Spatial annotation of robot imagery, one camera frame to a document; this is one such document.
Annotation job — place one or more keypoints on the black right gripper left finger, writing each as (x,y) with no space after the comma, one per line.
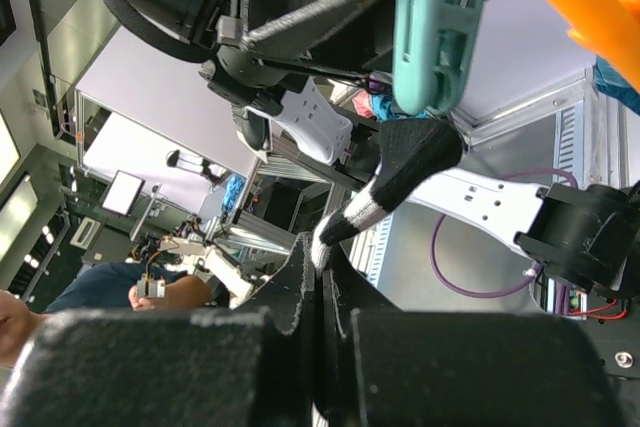
(250,366)

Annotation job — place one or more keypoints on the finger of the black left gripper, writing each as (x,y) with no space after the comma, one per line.
(333,35)

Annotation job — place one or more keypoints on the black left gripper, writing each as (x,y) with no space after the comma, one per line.
(213,34)

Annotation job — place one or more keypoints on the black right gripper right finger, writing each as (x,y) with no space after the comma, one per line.
(383,366)

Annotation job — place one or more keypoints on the teal clothes clip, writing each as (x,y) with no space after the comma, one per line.
(434,43)

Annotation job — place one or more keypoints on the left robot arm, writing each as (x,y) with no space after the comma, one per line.
(319,131)

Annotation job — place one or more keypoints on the person in background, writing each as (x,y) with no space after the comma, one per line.
(109,285)

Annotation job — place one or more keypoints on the background monitor screen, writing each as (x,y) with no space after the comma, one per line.
(123,193)

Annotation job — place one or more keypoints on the blue patterned fabric garment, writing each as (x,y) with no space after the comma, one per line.
(609,82)

